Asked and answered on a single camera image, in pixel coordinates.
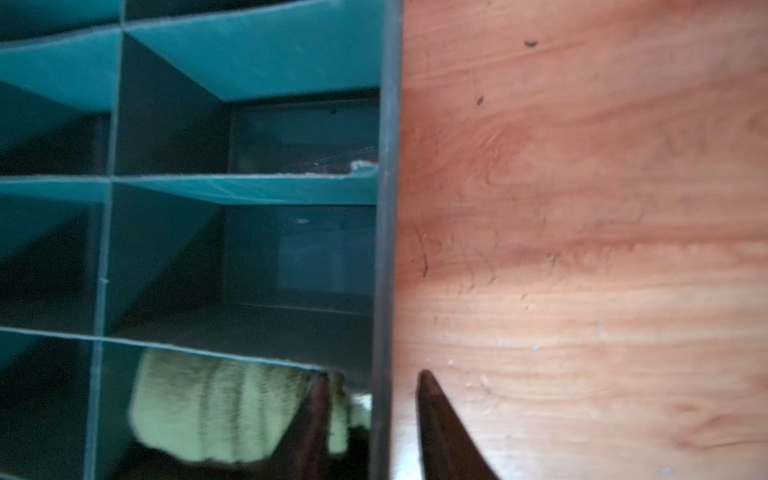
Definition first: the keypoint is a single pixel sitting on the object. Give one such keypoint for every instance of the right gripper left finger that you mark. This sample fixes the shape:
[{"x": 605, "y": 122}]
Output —
[{"x": 302, "y": 452}]

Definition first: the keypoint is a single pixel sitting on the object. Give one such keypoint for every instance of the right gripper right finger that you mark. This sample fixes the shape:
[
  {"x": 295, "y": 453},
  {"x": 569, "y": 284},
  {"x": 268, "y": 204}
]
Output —
[{"x": 447, "y": 450}]

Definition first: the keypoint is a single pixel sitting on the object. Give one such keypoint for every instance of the green striped sock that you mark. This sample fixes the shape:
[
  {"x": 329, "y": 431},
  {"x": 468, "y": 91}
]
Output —
[{"x": 202, "y": 409}]

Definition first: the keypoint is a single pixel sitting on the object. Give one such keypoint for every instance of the green compartment tray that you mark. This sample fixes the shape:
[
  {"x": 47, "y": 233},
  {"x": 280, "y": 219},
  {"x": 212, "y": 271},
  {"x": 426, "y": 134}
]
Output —
[{"x": 209, "y": 177}]

